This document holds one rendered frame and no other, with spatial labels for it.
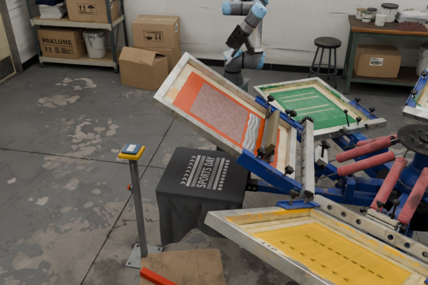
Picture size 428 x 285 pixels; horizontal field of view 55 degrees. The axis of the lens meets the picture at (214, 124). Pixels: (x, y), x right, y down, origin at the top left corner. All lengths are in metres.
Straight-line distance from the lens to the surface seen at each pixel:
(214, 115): 2.11
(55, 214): 3.77
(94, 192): 3.89
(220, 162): 2.48
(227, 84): 2.38
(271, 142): 2.03
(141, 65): 5.48
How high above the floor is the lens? 2.40
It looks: 31 degrees down
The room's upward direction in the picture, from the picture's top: straight up
